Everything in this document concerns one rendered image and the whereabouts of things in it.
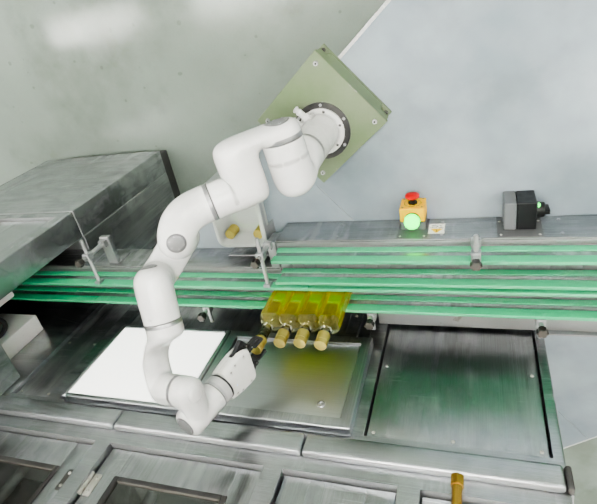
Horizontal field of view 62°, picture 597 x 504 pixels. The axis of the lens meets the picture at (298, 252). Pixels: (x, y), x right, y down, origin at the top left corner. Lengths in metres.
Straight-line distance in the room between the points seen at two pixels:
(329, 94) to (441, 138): 0.33
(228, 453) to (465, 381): 0.64
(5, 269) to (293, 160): 1.12
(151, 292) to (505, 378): 0.93
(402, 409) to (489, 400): 0.22
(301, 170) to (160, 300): 0.42
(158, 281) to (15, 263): 0.86
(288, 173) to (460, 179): 0.57
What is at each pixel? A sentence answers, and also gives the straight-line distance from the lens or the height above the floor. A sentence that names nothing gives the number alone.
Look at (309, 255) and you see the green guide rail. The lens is 1.46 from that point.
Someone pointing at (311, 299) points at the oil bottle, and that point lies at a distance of 1.45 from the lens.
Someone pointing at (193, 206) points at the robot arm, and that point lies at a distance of 1.08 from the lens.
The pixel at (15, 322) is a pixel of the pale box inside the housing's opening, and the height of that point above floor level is 1.05.
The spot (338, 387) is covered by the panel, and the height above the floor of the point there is 1.18.
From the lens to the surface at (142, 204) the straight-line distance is 2.40.
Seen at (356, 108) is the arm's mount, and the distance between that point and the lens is 1.34.
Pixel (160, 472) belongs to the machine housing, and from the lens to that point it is 1.42.
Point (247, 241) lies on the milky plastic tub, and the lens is 1.63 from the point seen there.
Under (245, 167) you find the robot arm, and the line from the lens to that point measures 1.07.
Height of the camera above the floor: 2.11
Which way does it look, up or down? 54 degrees down
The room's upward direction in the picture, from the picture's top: 151 degrees counter-clockwise
